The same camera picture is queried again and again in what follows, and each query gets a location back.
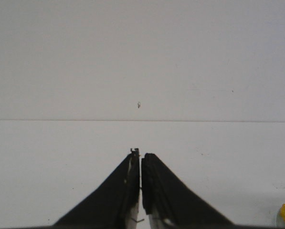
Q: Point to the light blue round plate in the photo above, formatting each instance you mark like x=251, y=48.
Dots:
x=279, y=221

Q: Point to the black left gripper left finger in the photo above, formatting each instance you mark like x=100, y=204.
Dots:
x=114, y=202

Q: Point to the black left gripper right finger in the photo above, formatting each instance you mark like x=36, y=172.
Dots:
x=168, y=201

